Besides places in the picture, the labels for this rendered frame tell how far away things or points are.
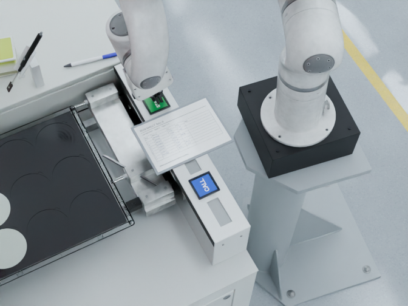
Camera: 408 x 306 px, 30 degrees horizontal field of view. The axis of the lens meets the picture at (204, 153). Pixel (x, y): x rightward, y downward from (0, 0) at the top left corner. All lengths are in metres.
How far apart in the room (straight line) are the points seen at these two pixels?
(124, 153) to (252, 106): 0.35
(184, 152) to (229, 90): 1.29
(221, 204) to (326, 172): 0.35
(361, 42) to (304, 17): 1.73
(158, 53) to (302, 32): 0.29
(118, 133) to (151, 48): 0.46
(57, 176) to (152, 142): 0.25
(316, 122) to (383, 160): 1.13
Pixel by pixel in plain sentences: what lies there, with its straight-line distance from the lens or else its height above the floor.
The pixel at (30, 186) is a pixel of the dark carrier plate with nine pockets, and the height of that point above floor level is 0.90.
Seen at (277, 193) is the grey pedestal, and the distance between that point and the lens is 2.17.
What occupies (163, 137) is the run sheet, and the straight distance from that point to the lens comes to 1.85.
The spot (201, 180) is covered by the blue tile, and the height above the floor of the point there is 0.96.
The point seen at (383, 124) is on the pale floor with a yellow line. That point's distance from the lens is 3.10.
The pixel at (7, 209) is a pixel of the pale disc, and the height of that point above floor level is 0.90.
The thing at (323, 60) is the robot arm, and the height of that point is 1.30.
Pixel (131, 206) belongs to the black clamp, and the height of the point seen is 0.91.
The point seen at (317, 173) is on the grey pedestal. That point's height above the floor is 0.82.
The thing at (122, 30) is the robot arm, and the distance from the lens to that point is 1.61.
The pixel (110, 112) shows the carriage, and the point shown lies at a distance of 1.99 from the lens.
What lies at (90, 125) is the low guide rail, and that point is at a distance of 2.01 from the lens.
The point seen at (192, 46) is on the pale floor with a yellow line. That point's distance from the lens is 3.22.
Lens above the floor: 2.55
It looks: 60 degrees down
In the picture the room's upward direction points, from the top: 3 degrees clockwise
